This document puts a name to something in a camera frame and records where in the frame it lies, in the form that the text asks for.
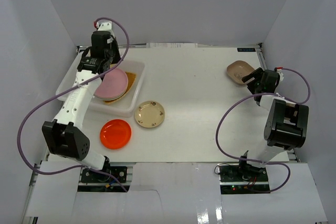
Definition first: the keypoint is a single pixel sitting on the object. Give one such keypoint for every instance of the orange round plate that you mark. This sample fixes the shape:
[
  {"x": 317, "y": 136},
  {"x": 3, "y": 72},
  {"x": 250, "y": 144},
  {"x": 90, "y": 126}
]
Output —
[{"x": 115, "y": 134}]

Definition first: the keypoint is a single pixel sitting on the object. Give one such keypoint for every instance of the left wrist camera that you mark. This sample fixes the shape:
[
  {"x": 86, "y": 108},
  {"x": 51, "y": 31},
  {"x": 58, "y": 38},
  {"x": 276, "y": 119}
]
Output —
[{"x": 104, "y": 26}]

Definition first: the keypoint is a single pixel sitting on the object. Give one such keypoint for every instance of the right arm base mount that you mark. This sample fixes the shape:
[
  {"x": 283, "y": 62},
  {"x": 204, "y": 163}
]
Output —
[{"x": 233, "y": 181}]

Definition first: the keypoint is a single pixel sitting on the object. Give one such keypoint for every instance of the brown square dish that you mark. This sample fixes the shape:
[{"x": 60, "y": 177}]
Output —
[{"x": 237, "y": 70}]

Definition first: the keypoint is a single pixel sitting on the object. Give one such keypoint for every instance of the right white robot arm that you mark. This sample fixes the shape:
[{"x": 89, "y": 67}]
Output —
[{"x": 287, "y": 121}]

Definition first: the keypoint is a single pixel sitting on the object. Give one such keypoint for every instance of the dark table label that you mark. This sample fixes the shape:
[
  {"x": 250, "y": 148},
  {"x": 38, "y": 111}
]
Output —
[{"x": 246, "y": 49}]

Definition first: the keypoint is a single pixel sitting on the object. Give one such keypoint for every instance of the paper sheet at back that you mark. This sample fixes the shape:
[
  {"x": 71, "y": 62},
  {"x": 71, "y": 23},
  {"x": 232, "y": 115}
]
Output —
[{"x": 171, "y": 45}]

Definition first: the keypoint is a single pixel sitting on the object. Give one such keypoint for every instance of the white plastic bin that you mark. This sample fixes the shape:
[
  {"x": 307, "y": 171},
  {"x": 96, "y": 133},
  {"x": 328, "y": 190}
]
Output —
[{"x": 124, "y": 106}]

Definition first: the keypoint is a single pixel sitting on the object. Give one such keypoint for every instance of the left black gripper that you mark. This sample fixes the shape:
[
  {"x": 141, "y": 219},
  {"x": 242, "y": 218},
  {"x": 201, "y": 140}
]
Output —
[{"x": 113, "y": 54}]

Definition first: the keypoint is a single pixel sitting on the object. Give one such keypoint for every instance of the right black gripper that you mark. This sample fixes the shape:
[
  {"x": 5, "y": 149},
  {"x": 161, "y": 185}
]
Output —
[{"x": 257, "y": 74}]

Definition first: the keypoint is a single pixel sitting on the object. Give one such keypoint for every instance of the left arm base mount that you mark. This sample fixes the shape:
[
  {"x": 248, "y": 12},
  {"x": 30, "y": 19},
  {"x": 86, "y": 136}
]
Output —
[{"x": 93, "y": 182}]

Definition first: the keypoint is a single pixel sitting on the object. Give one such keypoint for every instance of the beige patterned small plate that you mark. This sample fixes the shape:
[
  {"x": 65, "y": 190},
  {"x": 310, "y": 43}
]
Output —
[{"x": 149, "y": 114}]

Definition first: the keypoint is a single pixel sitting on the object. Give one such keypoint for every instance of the woven fan-shaped basket plate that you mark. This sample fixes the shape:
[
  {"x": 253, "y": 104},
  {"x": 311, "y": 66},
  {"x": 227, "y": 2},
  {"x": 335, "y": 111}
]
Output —
[{"x": 131, "y": 81}]

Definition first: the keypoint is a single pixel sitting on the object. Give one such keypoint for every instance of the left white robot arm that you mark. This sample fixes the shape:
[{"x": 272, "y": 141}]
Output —
[{"x": 63, "y": 135}]

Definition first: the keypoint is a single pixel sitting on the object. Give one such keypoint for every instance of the pink round plate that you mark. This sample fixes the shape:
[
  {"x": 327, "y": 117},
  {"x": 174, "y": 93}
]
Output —
[{"x": 113, "y": 84}]

